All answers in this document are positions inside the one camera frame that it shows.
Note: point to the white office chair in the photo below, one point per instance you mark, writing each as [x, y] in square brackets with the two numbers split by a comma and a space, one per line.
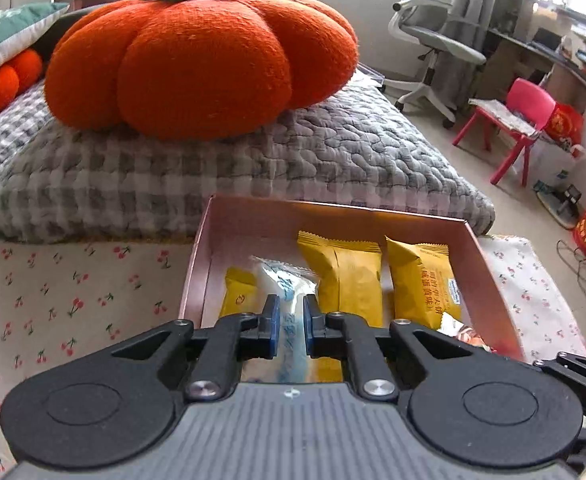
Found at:
[433, 35]

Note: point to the white red snack packet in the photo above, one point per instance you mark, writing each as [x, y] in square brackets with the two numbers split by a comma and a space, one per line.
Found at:
[465, 332]

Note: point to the cherry print cloth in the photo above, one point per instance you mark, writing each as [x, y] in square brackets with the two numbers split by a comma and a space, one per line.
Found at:
[73, 300]

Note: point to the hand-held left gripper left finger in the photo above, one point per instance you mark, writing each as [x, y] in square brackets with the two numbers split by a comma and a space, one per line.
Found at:
[272, 327]

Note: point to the grey checkered pillow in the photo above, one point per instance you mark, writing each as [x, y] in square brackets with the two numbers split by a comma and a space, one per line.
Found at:
[323, 160]

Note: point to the yellow paper snack packet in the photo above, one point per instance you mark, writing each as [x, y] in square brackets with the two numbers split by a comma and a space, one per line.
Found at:
[345, 275]
[420, 280]

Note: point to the green snowflake pillow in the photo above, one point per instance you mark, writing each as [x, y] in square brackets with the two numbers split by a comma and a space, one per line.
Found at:
[8, 35]

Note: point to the grey sofa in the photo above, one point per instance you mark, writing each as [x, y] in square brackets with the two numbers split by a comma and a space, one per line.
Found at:
[68, 25]

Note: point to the large orange pumpkin pillow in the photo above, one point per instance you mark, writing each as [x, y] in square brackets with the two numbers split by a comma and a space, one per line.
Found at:
[198, 60]

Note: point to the small red bag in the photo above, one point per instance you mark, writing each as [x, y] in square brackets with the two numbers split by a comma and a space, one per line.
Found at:
[565, 125]

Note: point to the wooden desk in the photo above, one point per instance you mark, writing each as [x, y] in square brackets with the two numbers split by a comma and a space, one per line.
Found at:
[538, 55]

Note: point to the white box with pink lining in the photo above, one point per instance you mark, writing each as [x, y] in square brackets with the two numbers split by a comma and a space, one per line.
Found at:
[283, 225]

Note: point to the pink plastic chair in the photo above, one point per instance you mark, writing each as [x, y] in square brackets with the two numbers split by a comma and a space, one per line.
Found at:
[530, 102]

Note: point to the small orange pumpkin pillow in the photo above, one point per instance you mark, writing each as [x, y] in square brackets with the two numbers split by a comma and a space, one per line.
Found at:
[3, 85]

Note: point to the patterned paper sheet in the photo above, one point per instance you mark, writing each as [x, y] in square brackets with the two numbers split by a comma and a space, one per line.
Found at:
[503, 115]

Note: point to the yellow cracker packet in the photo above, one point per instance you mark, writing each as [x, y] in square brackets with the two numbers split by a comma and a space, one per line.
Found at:
[238, 295]

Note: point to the clear bread packet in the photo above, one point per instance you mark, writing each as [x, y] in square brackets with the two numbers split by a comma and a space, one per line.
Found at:
[288, 285]

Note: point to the grey curtain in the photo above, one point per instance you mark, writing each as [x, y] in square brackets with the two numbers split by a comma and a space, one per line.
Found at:
[488, 10]

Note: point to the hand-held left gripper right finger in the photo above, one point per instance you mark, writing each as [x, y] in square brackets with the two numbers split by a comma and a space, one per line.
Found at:
[310, 327]

